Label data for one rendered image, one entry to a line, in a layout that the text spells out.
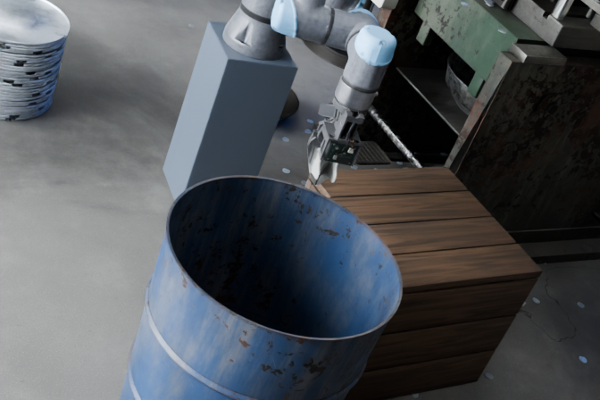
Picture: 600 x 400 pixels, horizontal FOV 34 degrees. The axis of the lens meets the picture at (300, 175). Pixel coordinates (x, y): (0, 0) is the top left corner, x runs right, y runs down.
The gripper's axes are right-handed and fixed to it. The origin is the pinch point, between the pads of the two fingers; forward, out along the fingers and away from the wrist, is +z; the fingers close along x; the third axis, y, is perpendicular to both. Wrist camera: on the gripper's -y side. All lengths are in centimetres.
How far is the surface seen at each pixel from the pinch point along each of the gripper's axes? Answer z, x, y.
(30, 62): 22, -59, -61
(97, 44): 40, -40, -113
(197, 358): 5, -27, 52
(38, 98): 35, -55, -66
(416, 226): 5.2, 24.2, 3.4
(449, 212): 5.2, 34.4, -4.2
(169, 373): 12, -30, 49
